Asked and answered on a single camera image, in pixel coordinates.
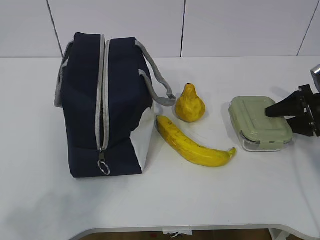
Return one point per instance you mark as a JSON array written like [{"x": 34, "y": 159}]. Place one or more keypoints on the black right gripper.
[{"x": 305, "y": 122}]

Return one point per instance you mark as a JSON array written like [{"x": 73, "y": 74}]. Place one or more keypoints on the green lid food container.
[{"x": 255, "y": 131}]

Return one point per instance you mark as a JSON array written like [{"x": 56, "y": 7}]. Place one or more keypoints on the yellow banana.
[{"x": 189, "y": 149}]

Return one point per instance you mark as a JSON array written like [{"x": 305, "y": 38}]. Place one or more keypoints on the yellow pear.
[{"x": 189, "y": 107}]

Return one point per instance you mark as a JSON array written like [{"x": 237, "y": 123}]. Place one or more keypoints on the navy blue lunch bag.
[{"x": 107, "y": 90}]

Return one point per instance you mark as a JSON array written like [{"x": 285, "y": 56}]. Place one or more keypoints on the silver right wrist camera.
[{"x": 315, "y": 73}]

